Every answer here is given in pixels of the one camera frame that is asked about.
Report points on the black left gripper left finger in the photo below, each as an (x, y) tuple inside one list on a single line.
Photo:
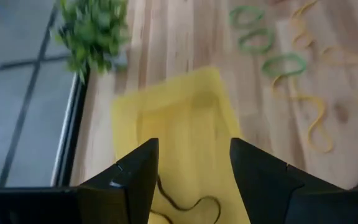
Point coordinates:
[(135, 180)]

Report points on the black table edge rail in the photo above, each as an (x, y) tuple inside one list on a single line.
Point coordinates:
[(73, 130)]

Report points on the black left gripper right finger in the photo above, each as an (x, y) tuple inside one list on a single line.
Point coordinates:
[(259, 180)]

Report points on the yellow translucent plastic bin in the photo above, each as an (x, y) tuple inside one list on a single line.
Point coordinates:
[(182, 124)]

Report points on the green plant in white pot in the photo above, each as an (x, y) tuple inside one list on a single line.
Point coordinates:
[(95, 31)]

